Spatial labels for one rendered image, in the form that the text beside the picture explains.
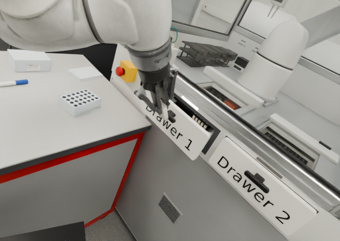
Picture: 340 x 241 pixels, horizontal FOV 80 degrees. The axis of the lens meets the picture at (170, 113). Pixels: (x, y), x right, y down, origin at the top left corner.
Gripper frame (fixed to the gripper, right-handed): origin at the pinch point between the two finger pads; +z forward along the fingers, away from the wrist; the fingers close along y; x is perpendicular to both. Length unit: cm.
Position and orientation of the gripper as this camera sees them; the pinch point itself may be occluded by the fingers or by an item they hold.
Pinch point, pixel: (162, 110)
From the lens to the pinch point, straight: 61.4
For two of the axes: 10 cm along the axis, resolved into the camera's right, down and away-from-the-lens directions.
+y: 7.5, -5.9, 3.1
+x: -6.6, -6.0, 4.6
